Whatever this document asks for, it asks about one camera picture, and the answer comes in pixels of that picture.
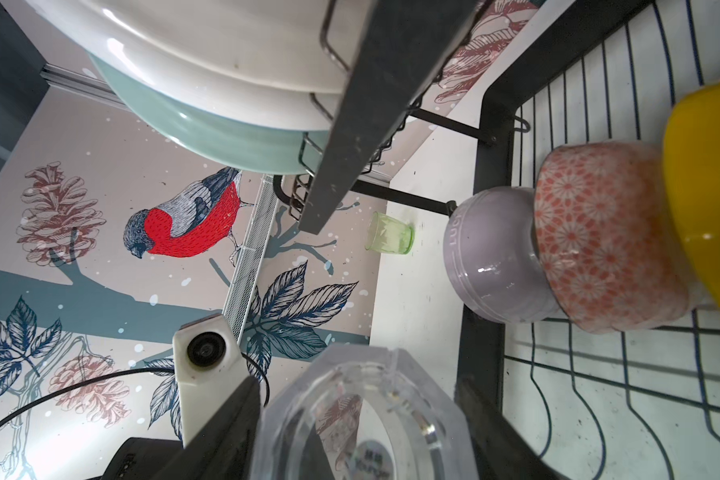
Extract cream plate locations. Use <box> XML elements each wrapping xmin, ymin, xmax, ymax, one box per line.
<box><xmin>30</xmin><ymin>0</ymin><xmax>345</xmax><ymax>131</ymax></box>

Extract lilac ceramic bowl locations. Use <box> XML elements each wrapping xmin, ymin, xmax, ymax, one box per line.
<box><xmin>443</xmin><ymin>186</ymin><xmax>564</xmax><ymax>324</ymax></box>

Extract clear glass cup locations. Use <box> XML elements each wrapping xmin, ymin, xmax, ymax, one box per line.
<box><xmin>249</xmin><ymin>345</ymin><xmax>478</xmax><ymax>479</ymax></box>

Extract green floral plate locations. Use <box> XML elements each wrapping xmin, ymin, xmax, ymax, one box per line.
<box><xmin>91</xmin><ymin>56</ymin><xmax>329</xmax><ymax>175</ymax></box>

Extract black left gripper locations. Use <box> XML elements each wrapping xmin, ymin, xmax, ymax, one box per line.
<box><xmin>100</xmin><ymin>437</ymin><xmax>183</xmax><ymax>480</ymax></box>

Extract yellow bowl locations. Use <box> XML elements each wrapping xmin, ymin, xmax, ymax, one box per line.
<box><xmin>662</xmin><ymin>82</ymin><xmax>720</xmax><ymax>309</ymax></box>

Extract pink patterned bowl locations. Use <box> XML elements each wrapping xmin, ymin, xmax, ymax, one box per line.
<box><xmin>534</xmin><ymin>141</ymin><xmax>706</xmax><ymax>333</ymax></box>

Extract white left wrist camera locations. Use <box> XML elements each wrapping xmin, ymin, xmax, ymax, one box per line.
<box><xmin>172</xmin><ymin>313</ymin><xmax>249</xmax><ymax>445</ymax></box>

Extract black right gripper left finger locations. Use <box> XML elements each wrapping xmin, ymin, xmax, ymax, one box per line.
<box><xmin>154</xmin><ymin>376</ymin><xmax>261</xmax><ymax>480</ymax></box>

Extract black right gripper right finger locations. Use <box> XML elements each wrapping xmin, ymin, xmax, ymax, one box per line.
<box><xmin>455</xmin><ymin>378</ymin><xmax>565</xmax><ymax>480</ymax></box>

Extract black two-tier dish rack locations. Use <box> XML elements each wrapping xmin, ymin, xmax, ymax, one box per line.
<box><xmin>272</xmin><ymin>0</ymin><xmax>720</xmax><ymax>480</ymax></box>

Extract green glass cup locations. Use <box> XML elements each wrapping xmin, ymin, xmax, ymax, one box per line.
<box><xmin>365</xmin><ymin>212</ymin><xmax>415</xmax><ymax>255</ymax></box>

